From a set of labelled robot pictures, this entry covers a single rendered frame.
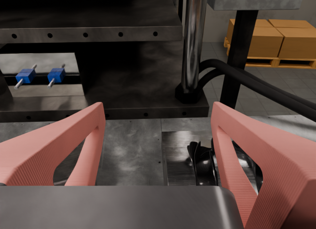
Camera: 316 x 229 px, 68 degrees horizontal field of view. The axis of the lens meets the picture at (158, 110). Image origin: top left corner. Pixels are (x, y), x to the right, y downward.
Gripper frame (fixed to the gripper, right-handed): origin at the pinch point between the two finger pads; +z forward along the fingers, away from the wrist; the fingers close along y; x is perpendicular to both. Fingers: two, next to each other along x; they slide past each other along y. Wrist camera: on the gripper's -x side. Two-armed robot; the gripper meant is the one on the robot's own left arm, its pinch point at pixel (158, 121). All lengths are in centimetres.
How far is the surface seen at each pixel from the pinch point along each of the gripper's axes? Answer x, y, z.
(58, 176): 28.3, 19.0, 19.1
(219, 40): 109, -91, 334
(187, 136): 32.9, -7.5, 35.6
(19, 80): 30, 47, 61
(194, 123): 39, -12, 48
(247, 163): 25.9, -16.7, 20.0
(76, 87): 36, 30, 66
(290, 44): 85, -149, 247
